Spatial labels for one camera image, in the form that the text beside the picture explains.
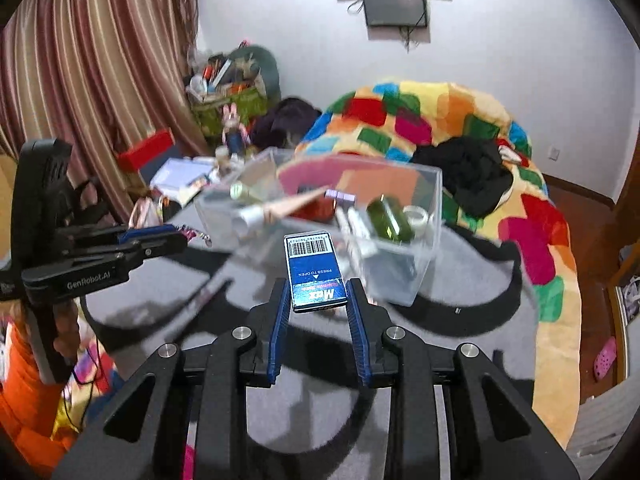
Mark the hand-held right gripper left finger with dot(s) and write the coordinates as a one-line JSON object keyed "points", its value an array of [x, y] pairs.
{"points": [[279, 330]]}

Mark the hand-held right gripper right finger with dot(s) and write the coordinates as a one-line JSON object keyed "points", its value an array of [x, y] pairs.
{"points": [[357, 330]]}

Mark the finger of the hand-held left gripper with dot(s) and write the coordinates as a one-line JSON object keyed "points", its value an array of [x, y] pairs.
{"points": [[160, 249], [150, 232]]}

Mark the blue small box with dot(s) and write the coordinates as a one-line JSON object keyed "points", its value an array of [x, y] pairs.
{"points": [[315, 270]]}

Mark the clear plastic bin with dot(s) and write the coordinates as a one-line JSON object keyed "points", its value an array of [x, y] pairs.
{"points": [[400, 270]]}

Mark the white marker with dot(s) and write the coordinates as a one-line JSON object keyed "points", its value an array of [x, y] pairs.
{"points": [[365, 245]]}

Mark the pale green tube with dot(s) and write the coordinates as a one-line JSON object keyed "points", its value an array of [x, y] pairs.
{"points": [[240, 191]]}

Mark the white pen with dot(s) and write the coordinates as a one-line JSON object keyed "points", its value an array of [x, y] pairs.
{"points": [[347, 222]]}

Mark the green glass bottle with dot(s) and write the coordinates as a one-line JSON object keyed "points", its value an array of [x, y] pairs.
{"points": [[390, 217]]}

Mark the beige tube white cap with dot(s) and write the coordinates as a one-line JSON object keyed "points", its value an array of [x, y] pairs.
{"points": [[290, 205]]}

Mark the red paper packet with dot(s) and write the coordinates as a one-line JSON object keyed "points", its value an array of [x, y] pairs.
{"points": [[317, 210]]}

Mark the person's left hand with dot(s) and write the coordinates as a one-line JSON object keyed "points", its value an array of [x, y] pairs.
{"points": [[69, 340]]}

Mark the pink bag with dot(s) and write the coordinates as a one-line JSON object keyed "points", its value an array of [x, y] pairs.
{"points": [[147, 212]]}

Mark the blue notebook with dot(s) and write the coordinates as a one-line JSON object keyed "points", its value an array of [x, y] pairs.
{"points": [[180, 172]]}

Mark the red box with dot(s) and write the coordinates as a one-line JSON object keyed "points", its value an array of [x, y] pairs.
{"points": [[145, 152]]}

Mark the grey black patterned blanket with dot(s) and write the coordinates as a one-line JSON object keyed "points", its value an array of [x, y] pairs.
{"points": [[465, 340]]}

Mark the striped curtain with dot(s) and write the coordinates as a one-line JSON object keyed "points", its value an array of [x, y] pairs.
{"points": [[100, 70]]}

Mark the rabbit figurine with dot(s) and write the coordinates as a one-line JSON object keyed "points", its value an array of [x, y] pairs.
{"points": [[234, 132]]}

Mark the green storage bin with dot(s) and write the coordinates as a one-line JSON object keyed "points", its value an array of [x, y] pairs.
{"points": [[220, 115]]}

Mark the dark clothes pile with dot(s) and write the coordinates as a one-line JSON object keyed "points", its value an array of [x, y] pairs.
{"points": [[285, 122]]}

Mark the black garment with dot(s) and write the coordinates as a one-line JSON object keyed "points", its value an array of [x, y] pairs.
{"points": [[465, 175]]}

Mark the grey neck pillow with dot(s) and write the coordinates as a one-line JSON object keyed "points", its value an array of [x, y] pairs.
{"points": [[267, 70]]}

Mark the colourful patchwork blanket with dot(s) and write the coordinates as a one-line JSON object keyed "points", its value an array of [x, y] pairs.
{"points": [[450, 110]]}

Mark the pink shoe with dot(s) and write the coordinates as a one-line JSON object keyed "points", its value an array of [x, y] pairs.
{"points": [[605, 359]]}

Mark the wooden wardrobe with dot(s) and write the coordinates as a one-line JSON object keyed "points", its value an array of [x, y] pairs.
{"points": [[617, 310]]}

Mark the white sandals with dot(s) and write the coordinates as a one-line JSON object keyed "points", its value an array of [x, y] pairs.
{"points": [[632, 297]]}

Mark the small black monitor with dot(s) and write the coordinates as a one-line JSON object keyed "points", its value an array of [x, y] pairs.
{"points": [[395, 7]]}

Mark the wall socket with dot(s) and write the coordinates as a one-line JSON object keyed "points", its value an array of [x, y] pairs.
{"points": [[553, 152]]}

